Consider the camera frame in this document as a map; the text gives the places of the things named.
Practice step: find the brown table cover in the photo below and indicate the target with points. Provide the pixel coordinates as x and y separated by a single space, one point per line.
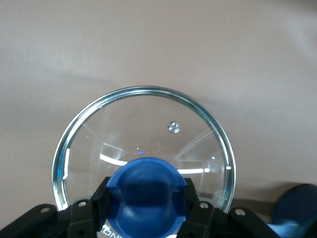
158 49

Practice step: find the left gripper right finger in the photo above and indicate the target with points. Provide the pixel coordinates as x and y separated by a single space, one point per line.
218 225

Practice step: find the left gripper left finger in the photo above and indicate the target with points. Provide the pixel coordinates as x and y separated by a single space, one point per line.
49 223

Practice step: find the glass lid with blue knob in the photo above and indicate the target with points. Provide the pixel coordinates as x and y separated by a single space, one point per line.
148 198

